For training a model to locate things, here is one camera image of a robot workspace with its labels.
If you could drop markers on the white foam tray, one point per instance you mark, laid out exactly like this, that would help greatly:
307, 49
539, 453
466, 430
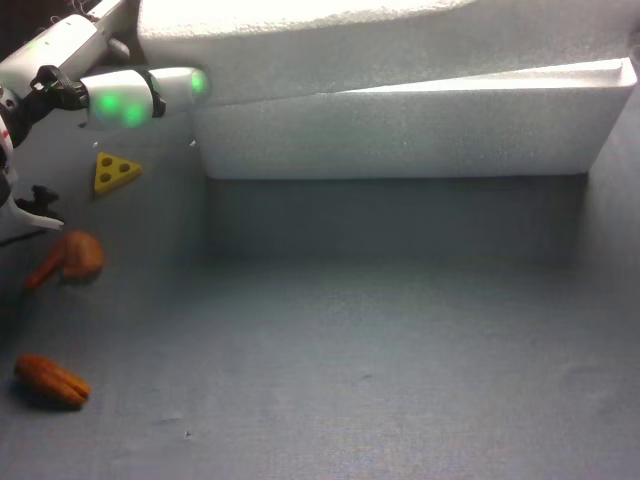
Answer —
400, 140

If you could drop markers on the toy chicken drumstick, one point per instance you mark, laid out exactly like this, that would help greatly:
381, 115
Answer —
82, 255

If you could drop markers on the orange grooved toy bread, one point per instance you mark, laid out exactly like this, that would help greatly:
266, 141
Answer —
50, 380

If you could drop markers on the grey table cloth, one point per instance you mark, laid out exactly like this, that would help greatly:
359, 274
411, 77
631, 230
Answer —
350, 350

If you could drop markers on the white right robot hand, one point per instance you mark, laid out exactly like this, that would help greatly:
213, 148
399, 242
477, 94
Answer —
115, 100

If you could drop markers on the yellow toy cheese wedge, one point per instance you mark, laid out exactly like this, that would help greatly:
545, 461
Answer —
131, 171

